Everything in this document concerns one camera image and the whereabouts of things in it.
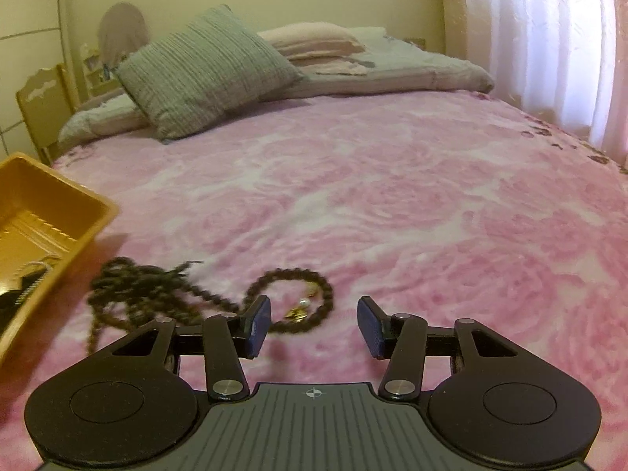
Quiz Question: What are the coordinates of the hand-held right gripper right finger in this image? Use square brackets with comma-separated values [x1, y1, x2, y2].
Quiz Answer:
[357, 296, 521, 403]

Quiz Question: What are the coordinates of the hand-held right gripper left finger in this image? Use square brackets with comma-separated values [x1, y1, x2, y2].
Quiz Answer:
[110, 295, 272, 403]

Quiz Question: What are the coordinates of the brown beaded necklace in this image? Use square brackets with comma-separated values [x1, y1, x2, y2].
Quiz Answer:
[243, 267, 335, 334]

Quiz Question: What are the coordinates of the long dark beaded necklace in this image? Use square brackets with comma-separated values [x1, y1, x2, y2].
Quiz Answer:
[87, 256, 246, 354]

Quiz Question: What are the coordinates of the yellow plastic tray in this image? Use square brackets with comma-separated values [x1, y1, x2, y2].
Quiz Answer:
[0, 152, 121, 366]

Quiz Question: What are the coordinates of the black hair clip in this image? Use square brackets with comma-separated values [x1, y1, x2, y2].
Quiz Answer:
[0, 265, 52, 327]

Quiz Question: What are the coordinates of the white pearl bracelet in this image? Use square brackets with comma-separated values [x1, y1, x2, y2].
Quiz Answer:
[14, 260, 50, 280]

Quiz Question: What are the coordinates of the pink floral blanket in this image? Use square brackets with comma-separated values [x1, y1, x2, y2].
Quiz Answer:
[0, 91, 628, 452]

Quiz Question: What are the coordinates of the grey striped folded quilt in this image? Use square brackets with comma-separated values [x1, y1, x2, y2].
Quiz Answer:
[58, 27, 495, 158]

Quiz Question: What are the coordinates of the green checked pillow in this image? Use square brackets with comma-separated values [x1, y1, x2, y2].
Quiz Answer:
[114, 4, 307, 144]

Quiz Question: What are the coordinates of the pink pillow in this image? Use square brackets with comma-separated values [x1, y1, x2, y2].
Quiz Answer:
[256, 21, 369, 67]

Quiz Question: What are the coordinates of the yellow wooden shelf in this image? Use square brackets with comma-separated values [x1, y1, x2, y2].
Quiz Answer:
[78, 44, 123, 104]

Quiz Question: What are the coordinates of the white sheer curtain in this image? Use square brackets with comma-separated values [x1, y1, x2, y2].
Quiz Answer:
[461, 0, 628, 168]

